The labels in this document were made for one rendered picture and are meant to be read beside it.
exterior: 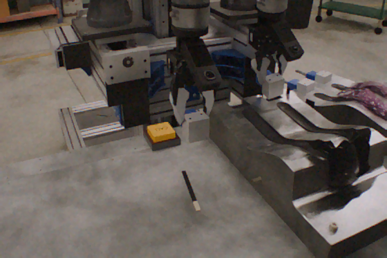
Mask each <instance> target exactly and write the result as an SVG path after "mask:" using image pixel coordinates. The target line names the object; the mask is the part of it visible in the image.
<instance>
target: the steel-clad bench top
mask: <svg viewBox="0 0 387 258"><path fill-rule="evenodd" d="M173 130H174V131H175V132H176V133H177V135H178V136H179V137H180V140H181V144H180V145H176V146H172V147H168V148H165V149H160V150H157V151H152V150H151V148H150V146H149V144H148V143H147V141H146V140H145V138H144V137H143V135H141V136H133V137H129V138H125V139H121V140H116V141H113V142H108V143H104V144H101V145H93V146H90V147H84V148H81V149H76V150H70V151H65V152H62V153H59V154H55V155H49V156H44V157H41V158H34V159H30V160H26V161H22V162H17V163H12V164H9V165H2V166H0V258H316V257H315V256H314V255H313V254H312V253H311V252H310V250H309V249H308V248H306V245H305V244H303V242H302V241H301V240H300V239H299V238H298V237H297V236H296V235H295V233H294V232H293V231H292V230H291V229H290V228H289V227H288V226H287V224H286V223H285V222H284V221H283V220H282V219H281V218H280V216H279V215H278V214H277V213H275V211H274V209H273V208H272V207H270V206H269V204H268V202H267V201H265V200H264V198H263V197H262V196H261V195H260V194H259V193H258V192H257V191H256V190H255V189H254V187H253V185H251V184H250V183H249V181H248V180H247V179H246V178H245V177H244V176H243V175H242V174H241V173H240V171H239V170H238V169H237V168H236V167H235V166H234V165H233V164H232V162H231V161H230V159H228V157H226V155H225V154H224V153H222V151H221V150H220V149H219V147H218V146H217V145H216V144H215V142H214V141H213V140H212V139H210V138H209V139H205V140H201V141H197V142H192V143H188V142H187V141H186V140H185V138H184V137H183V136H182V127H181V126H179V127H174V128H173ZM184 170H185V171H186V173H187V177H188V179H189V181H190V183H191V186H192V189H193V191H194V194H195V196H196V199H197V202H198V204H199V206H200V211H196V209H195V207H194V204H193V201H192V200H191V196H190V194H189V191H188V189H187V186H186V181H185V179H184V176H183V174H182V171H184ZM343 258H387V235H386V236H385V237H382V238H381V239H379V240H377V241H376V242H374V243H371V244H370V245H368V246H366V247H364V248H361V249H359V250H357V251H355V252H353V253H351V254H350V255H347V256H346V257H343Z"/></svg>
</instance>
